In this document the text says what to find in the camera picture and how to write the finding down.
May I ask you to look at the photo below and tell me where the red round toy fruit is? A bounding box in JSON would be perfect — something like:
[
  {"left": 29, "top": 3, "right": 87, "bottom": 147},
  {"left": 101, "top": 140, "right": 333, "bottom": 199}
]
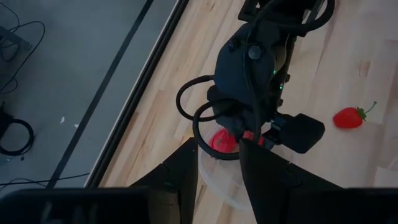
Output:
[{"left": 209, "top": 128, "right": 266, "bottom": 154}]

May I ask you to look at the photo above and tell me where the coiled black cable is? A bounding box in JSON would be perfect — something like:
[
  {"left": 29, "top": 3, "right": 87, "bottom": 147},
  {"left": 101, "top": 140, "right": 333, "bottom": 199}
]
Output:
[{"left": 0, "top": 117, "right": 35, "bottom": 157}]

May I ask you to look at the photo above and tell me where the black aluminium table frame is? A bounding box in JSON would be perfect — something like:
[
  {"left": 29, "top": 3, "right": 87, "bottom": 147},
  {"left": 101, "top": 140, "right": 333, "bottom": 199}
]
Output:
[{"left": 83, "top": 0, "right": 190, "bottom": 189}]

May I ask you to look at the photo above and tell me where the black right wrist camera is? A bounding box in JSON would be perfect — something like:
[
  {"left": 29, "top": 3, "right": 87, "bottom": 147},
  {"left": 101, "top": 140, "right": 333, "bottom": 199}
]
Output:
[{"left": 271, "top": 113, "right": 326, "bottom": 154}]

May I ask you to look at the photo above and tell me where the red toy strawberry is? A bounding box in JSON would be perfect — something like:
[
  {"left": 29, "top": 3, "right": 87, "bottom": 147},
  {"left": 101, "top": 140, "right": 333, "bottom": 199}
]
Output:
[{"left": 332, "top": 101, "right": 378, "bottom": 129}]

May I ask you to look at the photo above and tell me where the clear plastic tupperware container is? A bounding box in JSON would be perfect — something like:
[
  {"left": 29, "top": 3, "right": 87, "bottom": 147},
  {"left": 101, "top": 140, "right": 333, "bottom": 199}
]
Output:
[{"left": 198, "top": 123, "right": 273, "bottom": 213}]

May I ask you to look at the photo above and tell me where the loose black floor cable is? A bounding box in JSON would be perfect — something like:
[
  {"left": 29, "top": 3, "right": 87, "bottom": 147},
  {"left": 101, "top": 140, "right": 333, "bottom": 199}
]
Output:
[{"left": 0, "top": 1, "right": 47, "bottom": 95}]

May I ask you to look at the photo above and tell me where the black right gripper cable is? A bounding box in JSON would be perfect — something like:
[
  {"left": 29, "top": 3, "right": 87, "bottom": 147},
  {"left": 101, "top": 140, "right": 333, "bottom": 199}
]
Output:
[{"left": 175, "top": 74, "right": 249, "bottom": 161}]

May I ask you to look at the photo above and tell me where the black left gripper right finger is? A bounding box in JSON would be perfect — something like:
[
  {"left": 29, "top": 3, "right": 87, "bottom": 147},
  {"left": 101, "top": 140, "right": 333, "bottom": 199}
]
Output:
[{"left": 238, "top": 138, "right": 345, "bottom": 224}]

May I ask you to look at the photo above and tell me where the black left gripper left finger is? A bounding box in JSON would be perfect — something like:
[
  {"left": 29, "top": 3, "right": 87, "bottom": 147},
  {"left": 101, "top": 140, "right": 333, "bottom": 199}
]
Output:
[{"left": 129, "top": 136, "right": 200, "bottom": 224}]

